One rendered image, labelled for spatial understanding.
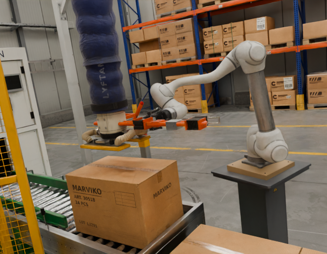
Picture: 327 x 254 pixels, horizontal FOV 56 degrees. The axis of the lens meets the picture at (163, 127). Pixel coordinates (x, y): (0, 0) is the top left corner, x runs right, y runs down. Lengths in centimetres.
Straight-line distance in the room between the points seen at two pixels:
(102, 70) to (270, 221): 150
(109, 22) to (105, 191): 96
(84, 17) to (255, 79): 104
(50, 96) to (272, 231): 1059
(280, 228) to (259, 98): 100
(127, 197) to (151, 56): 876
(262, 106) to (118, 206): 103
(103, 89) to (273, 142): 106
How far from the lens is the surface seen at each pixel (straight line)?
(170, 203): 195
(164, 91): 200
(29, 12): 1228
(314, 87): 855
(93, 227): 208
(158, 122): 166
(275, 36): 871
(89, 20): 183
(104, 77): 181
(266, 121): 197
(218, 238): 189
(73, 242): 205
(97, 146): 187
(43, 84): 1202
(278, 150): 197
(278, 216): 241
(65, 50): 484
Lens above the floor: 153
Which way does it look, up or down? 11 degrees down
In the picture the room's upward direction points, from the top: 8 degrees counter-clockwise
